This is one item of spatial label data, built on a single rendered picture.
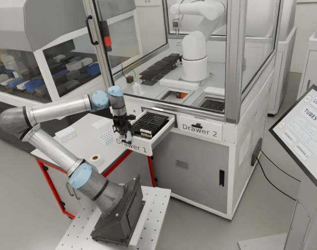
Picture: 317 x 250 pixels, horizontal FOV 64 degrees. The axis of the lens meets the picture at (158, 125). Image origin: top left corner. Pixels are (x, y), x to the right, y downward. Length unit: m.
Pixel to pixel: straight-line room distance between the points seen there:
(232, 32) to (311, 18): 3.19
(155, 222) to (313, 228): 0.82
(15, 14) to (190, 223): 1.98
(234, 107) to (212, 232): 1.07
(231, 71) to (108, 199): 0.87
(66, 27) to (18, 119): 1.11
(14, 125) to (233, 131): 1.13
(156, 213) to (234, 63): 0.84
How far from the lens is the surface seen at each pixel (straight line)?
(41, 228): 2.55
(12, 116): 1.24
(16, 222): 2.73
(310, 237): 1.68
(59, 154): 1.34
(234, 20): 1.32
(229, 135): 1.59
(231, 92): 1.44
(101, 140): 1.82
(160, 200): 1.37
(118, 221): 1.11
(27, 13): 2.00
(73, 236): 1.36
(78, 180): 1.20
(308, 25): 4.50
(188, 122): 1.65
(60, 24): 2.14
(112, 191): 1.21
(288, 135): 1.39
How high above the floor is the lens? 1.80
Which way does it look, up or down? 33 degrees down
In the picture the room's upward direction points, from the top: 8 degrees counter-clockwise
